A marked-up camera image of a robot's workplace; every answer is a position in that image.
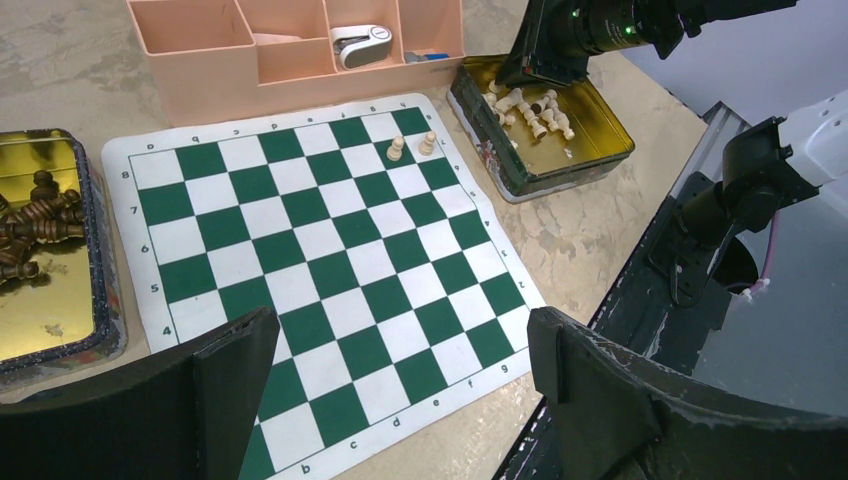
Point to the white pawn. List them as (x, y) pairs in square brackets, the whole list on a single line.
[(427, 144), (395, 150)]

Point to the gold tin with dark pieces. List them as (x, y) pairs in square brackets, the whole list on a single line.
[(60, 296)]

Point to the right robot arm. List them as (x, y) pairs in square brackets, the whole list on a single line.
[(776, 163)]

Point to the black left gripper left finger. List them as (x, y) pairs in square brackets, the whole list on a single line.
[(186, 412)]

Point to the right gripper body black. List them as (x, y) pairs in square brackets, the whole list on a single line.
[(557, 38)]

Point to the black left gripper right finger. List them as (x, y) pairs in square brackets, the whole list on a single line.
[(620, 415)]

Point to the blue grey stamp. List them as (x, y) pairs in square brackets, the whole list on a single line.
[(411, 57)]

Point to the pink desk organizer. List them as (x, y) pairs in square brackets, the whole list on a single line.
[(214, 61)]

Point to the gold tin with white pieces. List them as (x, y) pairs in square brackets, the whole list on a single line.
[(536, 140)]

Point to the green white chess board mat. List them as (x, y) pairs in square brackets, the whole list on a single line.
[(399, 296)]

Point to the white stapler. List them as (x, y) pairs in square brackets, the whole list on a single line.
[(361, 45)]

